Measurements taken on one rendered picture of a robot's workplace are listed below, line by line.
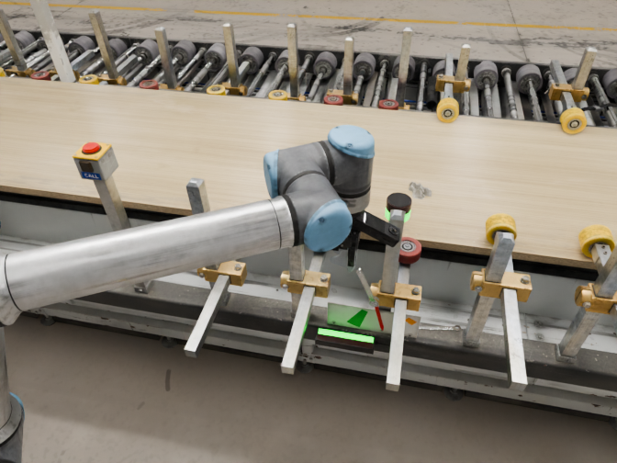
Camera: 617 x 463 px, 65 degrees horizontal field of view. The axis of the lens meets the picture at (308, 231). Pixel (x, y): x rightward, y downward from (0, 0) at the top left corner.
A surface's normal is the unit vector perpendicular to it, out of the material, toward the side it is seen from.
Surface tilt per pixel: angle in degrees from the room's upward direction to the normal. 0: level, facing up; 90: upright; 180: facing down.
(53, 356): 0
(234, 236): 56
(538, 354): 0
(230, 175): 0
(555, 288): 90
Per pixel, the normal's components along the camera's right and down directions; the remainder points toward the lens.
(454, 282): -0.22, 0.67
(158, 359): -0.02, -0.73
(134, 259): 0.30, 0.09
